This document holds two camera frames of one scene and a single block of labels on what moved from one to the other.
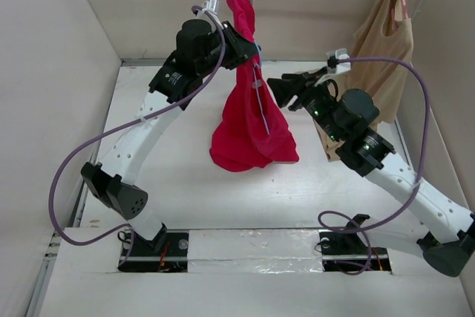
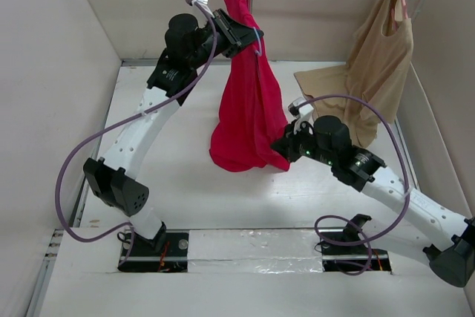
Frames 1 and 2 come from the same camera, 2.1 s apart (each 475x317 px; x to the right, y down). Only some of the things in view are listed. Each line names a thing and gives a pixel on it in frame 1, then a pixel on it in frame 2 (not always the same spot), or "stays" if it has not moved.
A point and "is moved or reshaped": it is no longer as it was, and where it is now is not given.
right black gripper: (292, 84) to (286, 145)
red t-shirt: (254, 131) is moved or reshaped
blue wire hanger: (257, 85) to (260, 45)
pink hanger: (404, 10) stays
